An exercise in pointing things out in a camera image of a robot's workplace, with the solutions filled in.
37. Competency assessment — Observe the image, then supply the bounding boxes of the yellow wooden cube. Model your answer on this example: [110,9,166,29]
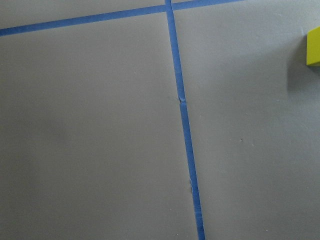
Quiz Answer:
[306,26,320,67]

